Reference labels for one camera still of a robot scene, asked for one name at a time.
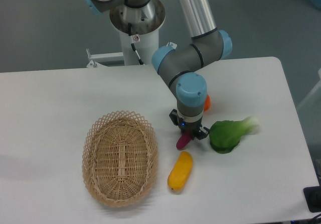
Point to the yellow mango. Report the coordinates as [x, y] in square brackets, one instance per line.
[181, 171]

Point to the purple sweet potato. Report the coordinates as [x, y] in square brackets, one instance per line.
[184, 139]

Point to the orange tangerine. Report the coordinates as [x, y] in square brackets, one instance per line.
[207, 103]

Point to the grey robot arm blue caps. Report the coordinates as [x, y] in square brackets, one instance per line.
[138, 23]

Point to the black device at table edge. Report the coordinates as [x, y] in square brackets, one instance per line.
[312, 197]

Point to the green bok choy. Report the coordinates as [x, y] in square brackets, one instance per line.
[226, 135]

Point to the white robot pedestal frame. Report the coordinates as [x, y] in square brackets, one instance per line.
[135, 49]

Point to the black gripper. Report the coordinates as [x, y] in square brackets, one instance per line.
[195, 129]

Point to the woven wicker basket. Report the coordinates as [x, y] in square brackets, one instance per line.
[120, 159]

